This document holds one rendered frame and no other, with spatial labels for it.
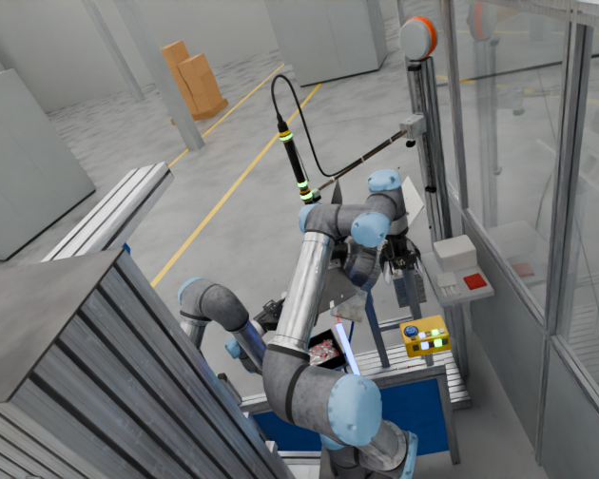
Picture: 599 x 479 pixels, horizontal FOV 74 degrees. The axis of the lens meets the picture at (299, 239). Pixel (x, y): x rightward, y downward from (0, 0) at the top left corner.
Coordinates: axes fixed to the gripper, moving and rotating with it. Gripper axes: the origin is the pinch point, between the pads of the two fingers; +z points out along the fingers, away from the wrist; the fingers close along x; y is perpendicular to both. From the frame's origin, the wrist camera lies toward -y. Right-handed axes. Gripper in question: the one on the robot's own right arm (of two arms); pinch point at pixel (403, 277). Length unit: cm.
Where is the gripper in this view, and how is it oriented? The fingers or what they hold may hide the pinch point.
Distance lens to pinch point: 118.1
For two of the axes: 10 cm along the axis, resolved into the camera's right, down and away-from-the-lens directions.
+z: 3.0, 7.6, 5.7
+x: 9.5, -2.6, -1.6
